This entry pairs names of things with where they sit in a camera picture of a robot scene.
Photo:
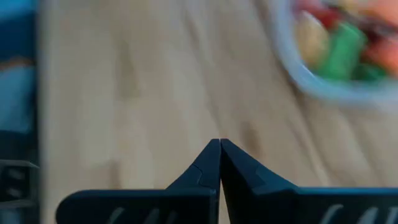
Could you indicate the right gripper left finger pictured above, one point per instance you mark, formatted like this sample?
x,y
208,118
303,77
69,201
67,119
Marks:
x,y
186,205

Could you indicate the clear plastic tupperware container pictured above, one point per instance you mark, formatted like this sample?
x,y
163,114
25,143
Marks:
x,y
311,84

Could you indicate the beige toy onion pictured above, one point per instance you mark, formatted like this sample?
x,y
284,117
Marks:
x,y
311,39

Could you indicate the pale yellow toy fruit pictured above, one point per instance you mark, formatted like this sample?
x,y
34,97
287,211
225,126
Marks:
x,y
385,9

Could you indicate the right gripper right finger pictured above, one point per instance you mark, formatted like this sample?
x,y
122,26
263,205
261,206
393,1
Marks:
x,y
264,205

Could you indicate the red toy strawberry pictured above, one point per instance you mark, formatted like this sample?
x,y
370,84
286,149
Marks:
x,y
323,14

